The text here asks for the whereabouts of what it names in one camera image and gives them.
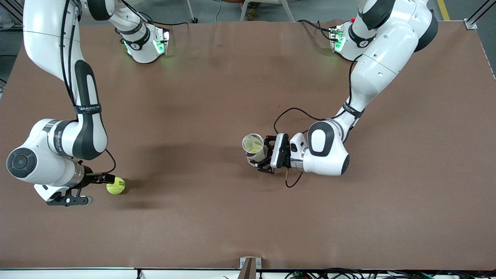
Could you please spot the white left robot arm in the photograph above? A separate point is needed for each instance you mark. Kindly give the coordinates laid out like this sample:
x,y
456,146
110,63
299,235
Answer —
x,y
379,69

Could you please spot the aluminium frame profile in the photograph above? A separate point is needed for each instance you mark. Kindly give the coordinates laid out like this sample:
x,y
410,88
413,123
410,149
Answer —
x,y
471,23

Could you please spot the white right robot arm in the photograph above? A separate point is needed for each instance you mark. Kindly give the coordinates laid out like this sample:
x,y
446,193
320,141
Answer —
x,y
58,170

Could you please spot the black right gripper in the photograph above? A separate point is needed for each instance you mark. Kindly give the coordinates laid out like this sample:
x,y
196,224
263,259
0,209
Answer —
x,y
90,176

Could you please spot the grey metal mount bracket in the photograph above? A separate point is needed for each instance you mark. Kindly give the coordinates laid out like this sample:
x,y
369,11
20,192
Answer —
x,y
250,269

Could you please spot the white stool frame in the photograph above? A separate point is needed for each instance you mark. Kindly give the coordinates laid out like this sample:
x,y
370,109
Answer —
x,y
288,11

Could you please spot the caster wheel leg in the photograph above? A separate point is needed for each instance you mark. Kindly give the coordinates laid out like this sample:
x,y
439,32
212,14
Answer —
x,y
193,19

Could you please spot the Wilson tennis ball can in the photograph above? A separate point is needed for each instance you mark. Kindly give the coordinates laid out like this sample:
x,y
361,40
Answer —
x,y
256,158

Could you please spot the yellow Roland Garros tennis ball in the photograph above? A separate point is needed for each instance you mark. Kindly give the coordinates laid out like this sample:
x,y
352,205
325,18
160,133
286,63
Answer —
x,y
116,188
255,150

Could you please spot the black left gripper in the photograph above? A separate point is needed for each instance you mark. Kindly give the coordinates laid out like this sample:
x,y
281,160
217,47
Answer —
x,y
285,152

